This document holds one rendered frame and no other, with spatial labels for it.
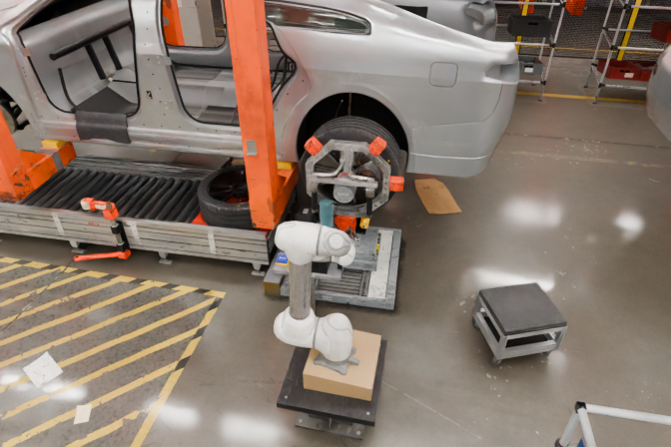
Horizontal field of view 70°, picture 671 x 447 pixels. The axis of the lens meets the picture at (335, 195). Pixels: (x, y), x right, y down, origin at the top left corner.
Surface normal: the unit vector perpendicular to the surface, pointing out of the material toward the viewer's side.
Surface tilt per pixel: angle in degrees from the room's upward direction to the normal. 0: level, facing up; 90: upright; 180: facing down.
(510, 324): 0
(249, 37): 90
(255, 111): 90
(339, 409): 0
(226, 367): 0
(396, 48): 80
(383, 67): 90
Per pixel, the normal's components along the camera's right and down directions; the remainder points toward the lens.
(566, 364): 0.00, -0.83
